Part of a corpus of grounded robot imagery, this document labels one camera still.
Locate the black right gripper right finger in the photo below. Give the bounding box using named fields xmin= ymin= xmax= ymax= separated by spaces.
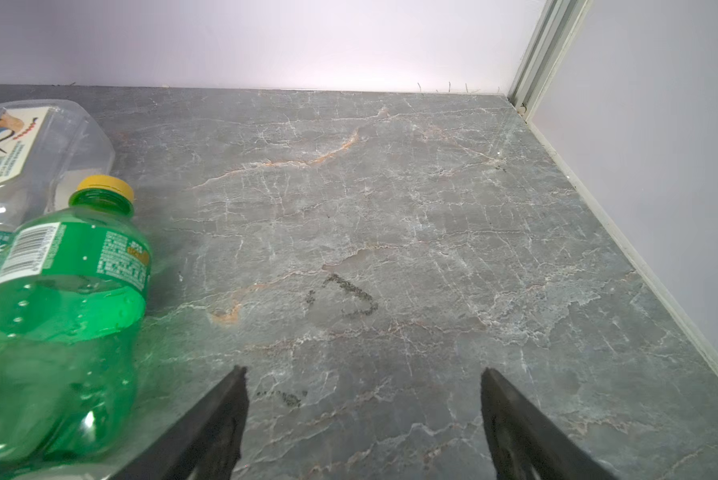
xmin=480 ymin=368 xmax=614 ymax=480

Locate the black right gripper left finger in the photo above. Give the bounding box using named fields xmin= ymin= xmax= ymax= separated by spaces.
xmin=112 ymin=366 xmax=250 ymax=479

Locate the green bottle yellow cap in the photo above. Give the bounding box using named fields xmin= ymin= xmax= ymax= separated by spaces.
xmin=0 ymin=175 xmax=152 ymax=476

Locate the clear bottle green cap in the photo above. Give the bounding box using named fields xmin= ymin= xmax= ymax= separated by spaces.
xmin=0 ymin=99 xmax=115 ymax=254

